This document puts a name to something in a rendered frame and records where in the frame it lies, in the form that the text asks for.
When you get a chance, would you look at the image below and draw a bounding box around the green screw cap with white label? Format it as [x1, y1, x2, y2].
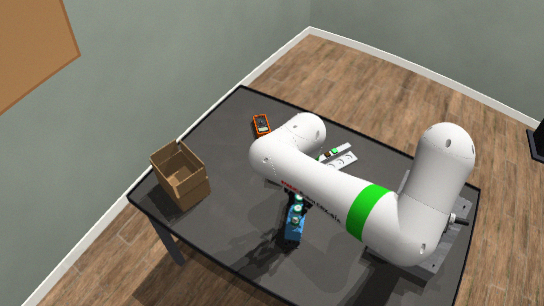
[293, 204, 302, 214]

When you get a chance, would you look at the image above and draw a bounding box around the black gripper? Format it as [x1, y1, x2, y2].
[284, 187, 313, 217]

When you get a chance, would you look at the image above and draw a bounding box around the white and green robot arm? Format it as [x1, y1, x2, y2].
[248, 113, 475, 267]

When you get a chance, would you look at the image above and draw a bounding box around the blue tube rack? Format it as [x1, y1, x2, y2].
[284, 200, 305, 241]

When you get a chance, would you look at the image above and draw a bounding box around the orange multimeter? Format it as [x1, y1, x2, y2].
[253, 114, 271, 138]

